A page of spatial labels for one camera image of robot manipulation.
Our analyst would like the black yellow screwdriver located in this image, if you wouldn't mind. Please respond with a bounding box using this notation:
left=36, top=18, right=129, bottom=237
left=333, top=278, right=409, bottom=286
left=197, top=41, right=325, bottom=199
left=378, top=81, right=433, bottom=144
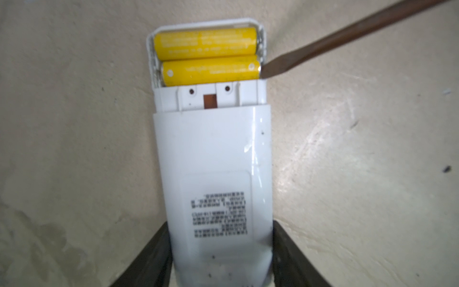
left=260, top=0, right=446, bottom=80

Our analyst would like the white remote control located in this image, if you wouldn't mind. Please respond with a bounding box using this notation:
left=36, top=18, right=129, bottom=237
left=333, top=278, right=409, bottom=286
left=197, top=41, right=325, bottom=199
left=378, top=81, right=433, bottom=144
left=147, top=18, right=273, bottom=287

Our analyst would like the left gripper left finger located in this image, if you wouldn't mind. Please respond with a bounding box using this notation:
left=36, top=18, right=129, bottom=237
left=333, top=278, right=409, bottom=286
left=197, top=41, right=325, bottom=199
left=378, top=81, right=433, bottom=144
left=111, top=222, right=173, bottom=287

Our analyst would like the lower yellow battery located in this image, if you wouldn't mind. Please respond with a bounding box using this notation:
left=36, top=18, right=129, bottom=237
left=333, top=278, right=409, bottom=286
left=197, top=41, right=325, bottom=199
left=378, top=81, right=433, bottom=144
left=161, top=55, right=261, bottom=87

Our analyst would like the upper yellow battery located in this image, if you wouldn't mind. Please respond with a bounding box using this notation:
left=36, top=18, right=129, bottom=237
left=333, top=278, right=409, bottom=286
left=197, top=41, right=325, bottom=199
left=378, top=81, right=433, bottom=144
left=154, top=27, right=258, bottom=61

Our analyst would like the yellow battery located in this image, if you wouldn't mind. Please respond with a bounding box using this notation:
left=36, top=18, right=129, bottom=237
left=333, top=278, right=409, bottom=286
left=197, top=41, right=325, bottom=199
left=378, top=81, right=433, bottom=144
left=161, top=55, right=261, bottom=87
left=154, top=27, right=258, bottom=61

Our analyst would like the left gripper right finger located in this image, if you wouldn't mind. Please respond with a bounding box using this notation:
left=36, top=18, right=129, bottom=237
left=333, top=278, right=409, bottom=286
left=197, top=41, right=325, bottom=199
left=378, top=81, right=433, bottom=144
left=272, top=221, right=331, bottom=287

